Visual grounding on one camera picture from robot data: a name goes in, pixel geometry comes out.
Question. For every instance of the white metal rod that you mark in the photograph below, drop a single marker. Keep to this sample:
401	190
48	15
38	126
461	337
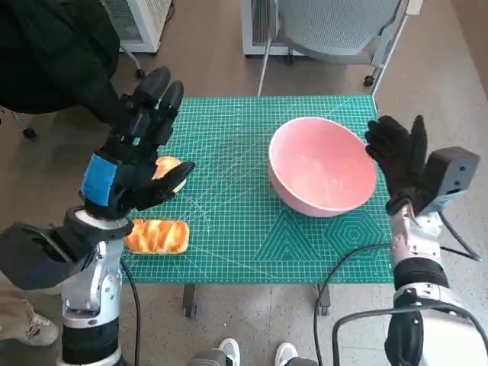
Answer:
264	68
390	55

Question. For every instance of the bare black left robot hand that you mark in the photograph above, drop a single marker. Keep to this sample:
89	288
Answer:
99	177

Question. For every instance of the green cutting mat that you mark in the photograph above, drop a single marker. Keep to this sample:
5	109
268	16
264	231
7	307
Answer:
236	236

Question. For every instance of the grey mesh chair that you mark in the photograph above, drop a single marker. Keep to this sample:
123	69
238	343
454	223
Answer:
335	26

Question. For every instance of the white shoe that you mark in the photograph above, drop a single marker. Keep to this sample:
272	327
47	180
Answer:
229	350
286	352

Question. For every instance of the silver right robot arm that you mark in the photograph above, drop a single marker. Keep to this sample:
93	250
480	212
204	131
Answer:
415	244

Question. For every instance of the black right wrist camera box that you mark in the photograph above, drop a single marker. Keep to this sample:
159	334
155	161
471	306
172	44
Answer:
453	171

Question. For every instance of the rectangular orange bread loaf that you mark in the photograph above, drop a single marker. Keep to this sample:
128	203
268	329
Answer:
160	236

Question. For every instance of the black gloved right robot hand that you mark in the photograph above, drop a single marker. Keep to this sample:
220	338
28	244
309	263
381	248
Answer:
400	160

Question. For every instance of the round bread bun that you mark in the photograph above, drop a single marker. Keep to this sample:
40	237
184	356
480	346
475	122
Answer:
165	165

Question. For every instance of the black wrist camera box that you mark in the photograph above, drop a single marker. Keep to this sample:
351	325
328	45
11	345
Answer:
38	259
453	171

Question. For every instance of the pink bowl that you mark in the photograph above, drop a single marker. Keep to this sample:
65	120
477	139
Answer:
324	167

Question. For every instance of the white vented cabinet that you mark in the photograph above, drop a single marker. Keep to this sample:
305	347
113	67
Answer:
257	23
148	23

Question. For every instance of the black table leg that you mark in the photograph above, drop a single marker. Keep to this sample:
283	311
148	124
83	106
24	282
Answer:
323	301
190	301

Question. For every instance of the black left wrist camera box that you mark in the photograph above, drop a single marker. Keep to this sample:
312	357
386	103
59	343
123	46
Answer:
38	259

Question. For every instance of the office chair base with casters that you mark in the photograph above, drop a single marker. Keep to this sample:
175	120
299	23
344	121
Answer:
140	72

